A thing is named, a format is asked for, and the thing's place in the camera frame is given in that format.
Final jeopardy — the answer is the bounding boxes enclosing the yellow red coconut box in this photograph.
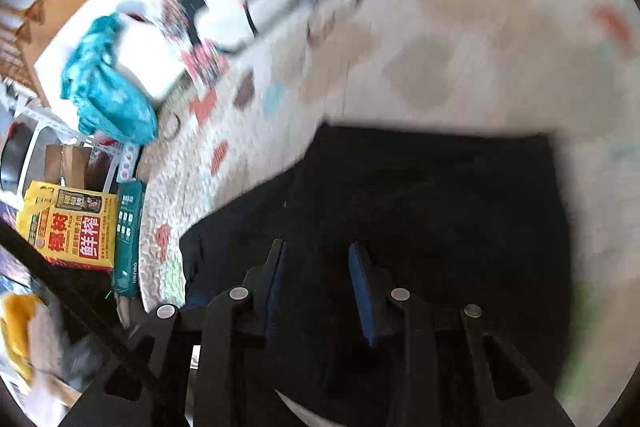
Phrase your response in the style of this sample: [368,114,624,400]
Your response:
[16,181,117,272]

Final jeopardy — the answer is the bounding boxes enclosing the teal fleece blanket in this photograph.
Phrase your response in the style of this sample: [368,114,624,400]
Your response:
[61,13,158,146]

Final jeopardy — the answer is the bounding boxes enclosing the woman silhouette printed pillow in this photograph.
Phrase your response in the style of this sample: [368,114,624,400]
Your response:
[157,0,300,92]

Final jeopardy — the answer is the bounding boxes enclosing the black pants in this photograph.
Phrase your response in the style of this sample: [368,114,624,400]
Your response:
[180,124,572,426]

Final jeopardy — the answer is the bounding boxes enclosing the green cardboard box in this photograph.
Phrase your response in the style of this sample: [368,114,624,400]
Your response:
[112,180,145,298]

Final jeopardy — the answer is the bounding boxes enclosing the white pillow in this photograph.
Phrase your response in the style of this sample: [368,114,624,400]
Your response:
[113,13,183,106]

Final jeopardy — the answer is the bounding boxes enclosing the heart pattern quilt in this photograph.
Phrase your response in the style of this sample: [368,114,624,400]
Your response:
[138,0,639,426]

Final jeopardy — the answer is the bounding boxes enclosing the pastel paint palette box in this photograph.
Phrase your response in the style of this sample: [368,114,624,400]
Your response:
[116,143,140,183]

